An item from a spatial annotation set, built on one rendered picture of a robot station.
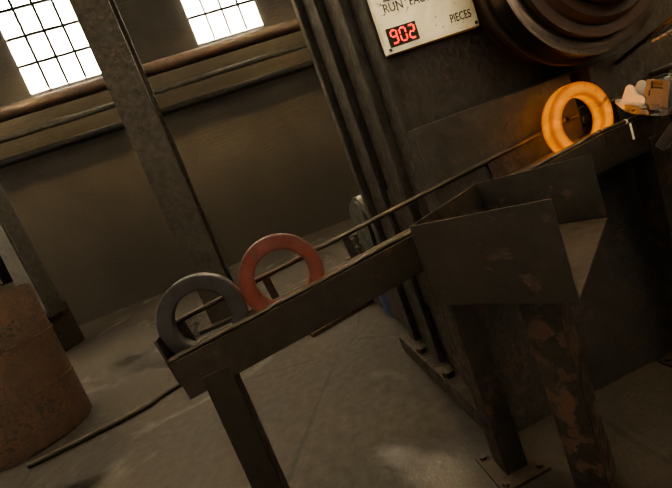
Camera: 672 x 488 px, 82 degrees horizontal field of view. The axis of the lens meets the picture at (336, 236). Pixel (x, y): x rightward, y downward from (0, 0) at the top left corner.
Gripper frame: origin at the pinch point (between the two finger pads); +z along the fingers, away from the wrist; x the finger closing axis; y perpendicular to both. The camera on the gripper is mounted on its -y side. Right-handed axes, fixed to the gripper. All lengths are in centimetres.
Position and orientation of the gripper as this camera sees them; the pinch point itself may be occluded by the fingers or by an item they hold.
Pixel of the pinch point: (620, 104)
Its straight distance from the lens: 127.5
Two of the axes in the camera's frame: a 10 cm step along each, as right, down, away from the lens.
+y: -2.7, -8.6, -4.4
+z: -2.9, -3.6, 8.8
